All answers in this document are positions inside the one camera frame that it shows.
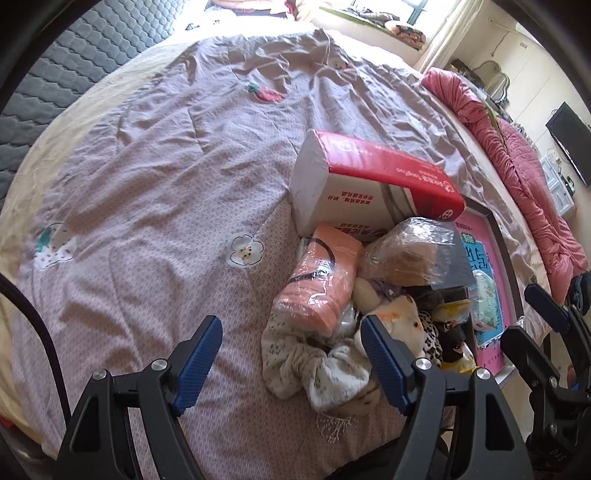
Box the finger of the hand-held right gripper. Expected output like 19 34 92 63
524 283 591 393
501 325 578 407

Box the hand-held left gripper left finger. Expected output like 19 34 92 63
54 315 223 480

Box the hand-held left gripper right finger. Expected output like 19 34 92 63
360 315 536 480

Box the leopard print scrunchie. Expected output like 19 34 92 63
418 311 445 370

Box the cream plush toy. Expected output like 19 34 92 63
353 277 439 365

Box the dark cardboard box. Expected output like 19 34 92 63
434 198 527 384

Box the yellow snack packet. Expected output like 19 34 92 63
431 299 478 374

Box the white floral scrunchie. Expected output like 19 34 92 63
261 305 384 414

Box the green white tissue packet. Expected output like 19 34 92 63
468 270 504 330

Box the pink book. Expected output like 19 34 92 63
455 208 515 374

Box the pink towel packet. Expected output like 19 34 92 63
271 223 365 337

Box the white plastic drawer cabinet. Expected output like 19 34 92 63
540 152 578 217

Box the clear bag with brown plush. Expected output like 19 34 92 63
358 217 476 289

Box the pink quilt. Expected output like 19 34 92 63
421 67 589 305

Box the black television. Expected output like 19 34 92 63
546 102 591 188

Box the mauve printed blanket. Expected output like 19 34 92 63
9 28 550 480

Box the red tissue pack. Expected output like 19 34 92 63
291 129 465 236

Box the arched vanity mirror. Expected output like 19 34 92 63
478 60 511 104

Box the brown patterned cushion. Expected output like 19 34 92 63
385 21 430 51

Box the grey quilted mattress pad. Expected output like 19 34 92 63
0 0 218 199

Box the black cable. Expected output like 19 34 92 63
0 272 72 416

